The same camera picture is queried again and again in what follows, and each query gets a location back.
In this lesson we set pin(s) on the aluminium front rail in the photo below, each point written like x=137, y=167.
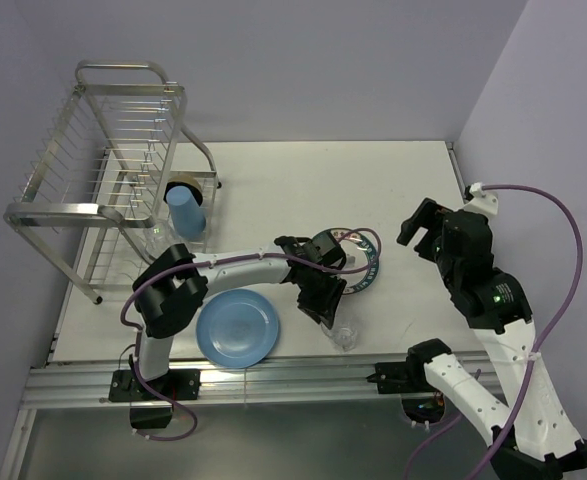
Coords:
x=279, y=380

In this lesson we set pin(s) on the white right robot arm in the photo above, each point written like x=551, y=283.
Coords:
x=528, y=433

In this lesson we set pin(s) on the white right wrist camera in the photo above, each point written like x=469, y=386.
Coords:
x=479, y=201

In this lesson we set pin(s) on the clear glass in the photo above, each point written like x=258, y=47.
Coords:
x=342, y=337
x=159, y=238

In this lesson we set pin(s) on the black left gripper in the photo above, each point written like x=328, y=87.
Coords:
x=324, y=307

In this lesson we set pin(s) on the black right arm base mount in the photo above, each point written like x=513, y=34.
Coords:
x=395, y=378

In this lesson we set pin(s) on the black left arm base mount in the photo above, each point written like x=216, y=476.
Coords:
x=181, y=384

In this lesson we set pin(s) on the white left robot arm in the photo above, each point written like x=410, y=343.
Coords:
x=169, y=293

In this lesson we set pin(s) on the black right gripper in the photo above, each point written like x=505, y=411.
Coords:
x=429, y=215

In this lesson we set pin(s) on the white plate with dark rim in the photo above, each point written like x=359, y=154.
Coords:
x=343, y=249

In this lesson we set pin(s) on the blue plastic plate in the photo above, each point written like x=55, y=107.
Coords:
x=237, y=329

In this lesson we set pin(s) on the black and tan bowl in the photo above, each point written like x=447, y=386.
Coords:
x=188, y=181

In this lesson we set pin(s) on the steel two-tier dish rack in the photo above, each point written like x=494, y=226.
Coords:
x=100, y=177

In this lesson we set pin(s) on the blue plastic cup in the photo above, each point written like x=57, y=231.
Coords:
x=186, y=214

